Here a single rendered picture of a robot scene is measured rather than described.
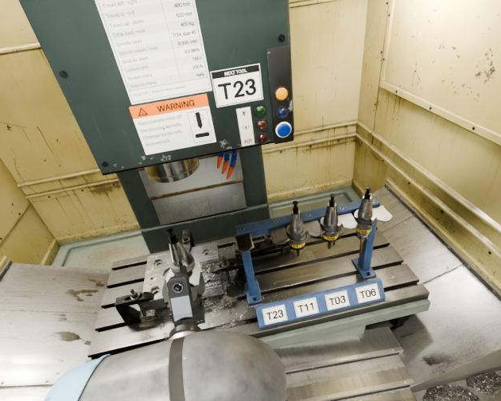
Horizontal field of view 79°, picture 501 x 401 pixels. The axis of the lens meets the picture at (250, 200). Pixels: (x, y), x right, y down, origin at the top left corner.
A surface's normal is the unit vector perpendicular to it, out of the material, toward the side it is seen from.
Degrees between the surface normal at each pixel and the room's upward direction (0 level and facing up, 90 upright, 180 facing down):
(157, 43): 90
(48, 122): 90
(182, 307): 60
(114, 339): 0
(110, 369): 21
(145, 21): 90
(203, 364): 12
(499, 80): 90
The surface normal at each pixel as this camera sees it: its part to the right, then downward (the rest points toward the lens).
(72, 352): 0.29, -0.81
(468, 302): -0.51, -0.65
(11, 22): 0.17, 0.56
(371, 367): 0.00, -0.82
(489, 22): -0.98, 0.20
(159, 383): -0.08, -0.69
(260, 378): 0.75, -0.46
